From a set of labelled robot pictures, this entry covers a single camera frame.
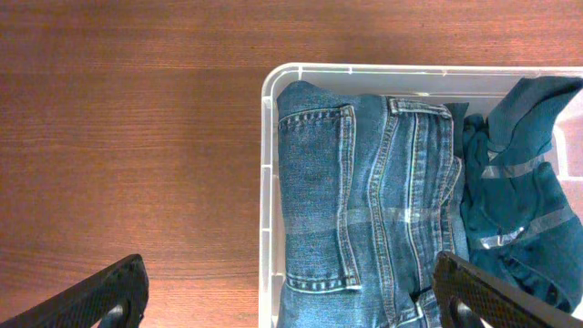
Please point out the clear plastic storage bin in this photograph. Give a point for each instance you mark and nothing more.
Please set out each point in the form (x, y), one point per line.
(481, 87)

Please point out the dark blue jeans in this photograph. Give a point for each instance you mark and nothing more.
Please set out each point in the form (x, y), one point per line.
(371, 188)

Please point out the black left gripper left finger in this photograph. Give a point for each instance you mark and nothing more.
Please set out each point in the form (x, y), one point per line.
(117, 296)

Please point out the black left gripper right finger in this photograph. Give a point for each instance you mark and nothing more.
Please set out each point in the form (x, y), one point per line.
(469, 297)

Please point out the blue cloth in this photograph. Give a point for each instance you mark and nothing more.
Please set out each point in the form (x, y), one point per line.
(519, 225)

